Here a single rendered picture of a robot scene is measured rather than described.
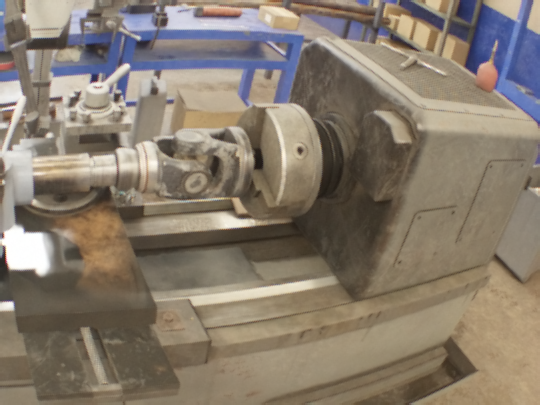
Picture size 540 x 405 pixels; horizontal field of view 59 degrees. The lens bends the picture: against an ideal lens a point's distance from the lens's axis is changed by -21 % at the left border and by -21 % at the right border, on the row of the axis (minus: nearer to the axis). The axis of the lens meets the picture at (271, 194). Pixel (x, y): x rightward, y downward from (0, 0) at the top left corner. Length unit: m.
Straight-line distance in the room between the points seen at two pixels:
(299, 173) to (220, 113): 2.32
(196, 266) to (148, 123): 1.96
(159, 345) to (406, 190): 0.60
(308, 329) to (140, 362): 0.42
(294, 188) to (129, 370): 0.52
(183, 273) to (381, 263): 0.51
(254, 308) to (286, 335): 0.10
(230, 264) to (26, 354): 0.76
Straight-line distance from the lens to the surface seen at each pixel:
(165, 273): 1.48
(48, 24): 2.09
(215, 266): 1.54
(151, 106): 3.34
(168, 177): 1.15
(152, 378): 1.04
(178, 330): 1.13
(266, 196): 1.21
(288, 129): 1.20
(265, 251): 1.65
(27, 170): 1.09
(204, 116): 3.46
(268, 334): 1.24
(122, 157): 1.14
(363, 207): 1.30
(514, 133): 1.43
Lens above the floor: 1.70
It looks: 31 degrees down
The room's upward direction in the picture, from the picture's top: 15 degrees clockwise
